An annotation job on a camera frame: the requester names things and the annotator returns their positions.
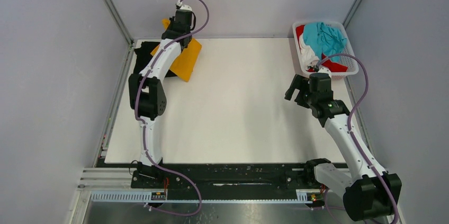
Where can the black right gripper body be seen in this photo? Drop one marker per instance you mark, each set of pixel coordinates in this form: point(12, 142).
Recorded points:
point(313, 97)

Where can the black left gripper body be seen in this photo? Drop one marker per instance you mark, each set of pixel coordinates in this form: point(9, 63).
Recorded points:
point(170, 25)

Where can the orange t shirt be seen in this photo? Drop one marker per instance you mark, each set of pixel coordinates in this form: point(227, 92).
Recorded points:
point(171, 57)

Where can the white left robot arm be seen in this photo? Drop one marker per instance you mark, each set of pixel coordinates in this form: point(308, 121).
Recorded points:
point(149, 102)

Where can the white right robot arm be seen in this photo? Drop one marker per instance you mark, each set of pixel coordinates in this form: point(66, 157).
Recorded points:
point(369, 191)

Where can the white t shirt in basket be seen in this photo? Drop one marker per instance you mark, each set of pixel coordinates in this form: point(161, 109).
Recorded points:
point(308, 58)

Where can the white plastic laundry basket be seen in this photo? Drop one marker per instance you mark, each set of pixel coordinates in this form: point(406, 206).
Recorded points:
point(340, 65)

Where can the teal t shirt in basket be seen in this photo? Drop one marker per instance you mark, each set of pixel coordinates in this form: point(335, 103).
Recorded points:
point(324, 39)

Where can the folded black t shirt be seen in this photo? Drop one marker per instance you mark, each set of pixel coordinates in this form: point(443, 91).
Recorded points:
point(144, 55)

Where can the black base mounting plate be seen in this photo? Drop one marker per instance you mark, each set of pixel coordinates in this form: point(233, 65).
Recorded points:
point(230, 181)

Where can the white slotted cable duct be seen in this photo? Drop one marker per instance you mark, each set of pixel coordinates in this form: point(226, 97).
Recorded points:
point(299, 197)

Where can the aluminium frame rail left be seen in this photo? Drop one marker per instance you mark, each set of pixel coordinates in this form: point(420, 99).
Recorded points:
point(119, 21)

